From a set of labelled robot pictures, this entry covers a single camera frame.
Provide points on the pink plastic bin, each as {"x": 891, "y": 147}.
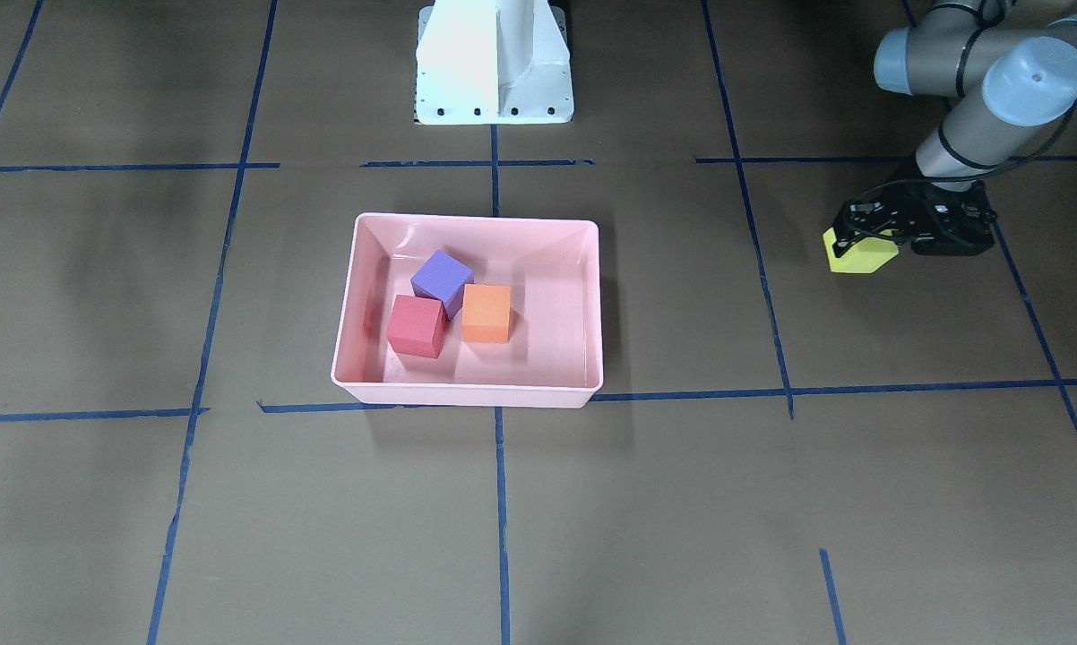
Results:
{"x": 553, "y": 358}

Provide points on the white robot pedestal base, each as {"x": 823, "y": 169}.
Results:
{"x": 493, "y": 62}

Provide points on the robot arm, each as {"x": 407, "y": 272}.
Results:
{"x": 1008, "y": 87}

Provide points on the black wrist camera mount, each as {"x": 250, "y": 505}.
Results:
{"x": 954, "y": 223}

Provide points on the red foam block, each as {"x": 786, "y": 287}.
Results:
{"x": 417, "y": 326}

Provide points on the yellow-green foam block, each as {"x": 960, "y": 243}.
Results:
{"x": 865, "y": 257}

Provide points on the orange foam block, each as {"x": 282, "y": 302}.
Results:
{"x": 487, "y": 313}

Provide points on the purple foam block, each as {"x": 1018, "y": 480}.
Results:
{"x": 443, "y": 278}

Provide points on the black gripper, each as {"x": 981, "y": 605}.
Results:
{"x": 958, "y": 224}

